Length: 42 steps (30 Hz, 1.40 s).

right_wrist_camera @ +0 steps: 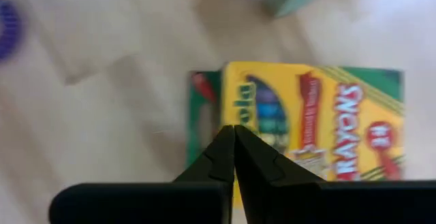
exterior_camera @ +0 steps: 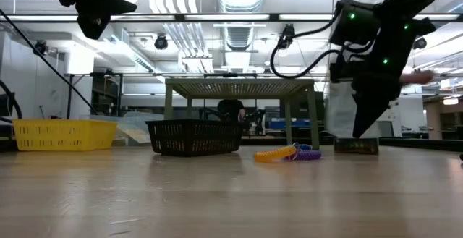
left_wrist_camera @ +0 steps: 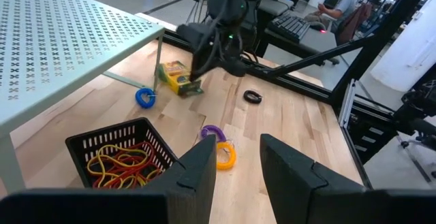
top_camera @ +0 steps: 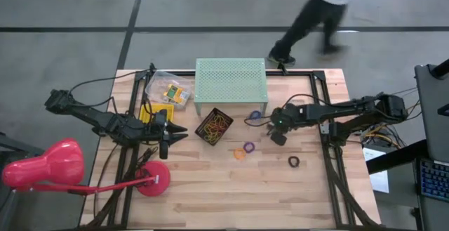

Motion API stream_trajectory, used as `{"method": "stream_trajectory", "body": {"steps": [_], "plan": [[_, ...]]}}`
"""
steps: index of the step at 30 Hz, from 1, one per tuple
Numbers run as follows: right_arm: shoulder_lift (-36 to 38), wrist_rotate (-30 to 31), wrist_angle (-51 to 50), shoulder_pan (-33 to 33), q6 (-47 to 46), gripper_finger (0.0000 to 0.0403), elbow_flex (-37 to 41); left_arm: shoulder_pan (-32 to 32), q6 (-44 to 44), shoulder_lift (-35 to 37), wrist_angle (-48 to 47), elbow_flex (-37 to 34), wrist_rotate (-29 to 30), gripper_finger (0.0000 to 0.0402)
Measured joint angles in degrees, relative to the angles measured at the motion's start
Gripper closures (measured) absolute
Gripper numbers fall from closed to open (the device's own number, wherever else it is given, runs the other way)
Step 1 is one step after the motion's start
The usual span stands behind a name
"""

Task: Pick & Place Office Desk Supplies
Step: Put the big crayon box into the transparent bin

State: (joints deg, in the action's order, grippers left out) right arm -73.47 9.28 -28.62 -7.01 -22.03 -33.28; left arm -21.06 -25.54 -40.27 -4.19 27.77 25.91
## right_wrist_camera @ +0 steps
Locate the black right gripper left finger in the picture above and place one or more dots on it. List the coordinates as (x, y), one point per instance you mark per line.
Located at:
(153, 203)

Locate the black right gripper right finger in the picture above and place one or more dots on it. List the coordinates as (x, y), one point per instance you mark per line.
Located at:
(306, 203)

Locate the yellow green crayon box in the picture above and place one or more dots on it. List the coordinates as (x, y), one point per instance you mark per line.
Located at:
(306, 115)

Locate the purple spiral coil wristband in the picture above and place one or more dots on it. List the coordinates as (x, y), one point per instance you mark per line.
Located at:
(8, 30)

